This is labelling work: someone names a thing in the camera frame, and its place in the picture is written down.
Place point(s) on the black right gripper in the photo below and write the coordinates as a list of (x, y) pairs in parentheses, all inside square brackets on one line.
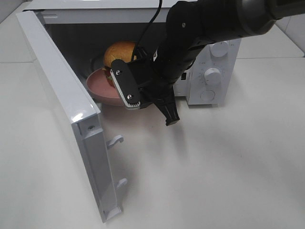
[(139, 86)]

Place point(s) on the pink round plate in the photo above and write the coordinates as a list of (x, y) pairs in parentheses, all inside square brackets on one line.
[(100, 89)]

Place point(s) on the burger with sesame bun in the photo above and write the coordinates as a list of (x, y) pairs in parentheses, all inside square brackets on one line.
[(119, 50)]

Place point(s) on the round white door button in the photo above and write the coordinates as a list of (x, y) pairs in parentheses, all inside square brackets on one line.
[(207, 96)]

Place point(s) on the white microwave door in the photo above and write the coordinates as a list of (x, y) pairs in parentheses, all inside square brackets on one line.
[(76, 113)]

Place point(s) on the white microwave knob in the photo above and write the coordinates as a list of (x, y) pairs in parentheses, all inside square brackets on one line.
[(212, 76), (219, 49)]

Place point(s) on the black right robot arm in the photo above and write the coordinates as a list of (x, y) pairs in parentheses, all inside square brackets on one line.
[(191, 25)]

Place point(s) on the glass microwave turntable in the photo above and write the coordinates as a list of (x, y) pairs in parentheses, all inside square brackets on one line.
[(91, 65)]

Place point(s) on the white microwave oven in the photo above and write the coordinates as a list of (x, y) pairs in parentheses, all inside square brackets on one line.
[(69, 37)]

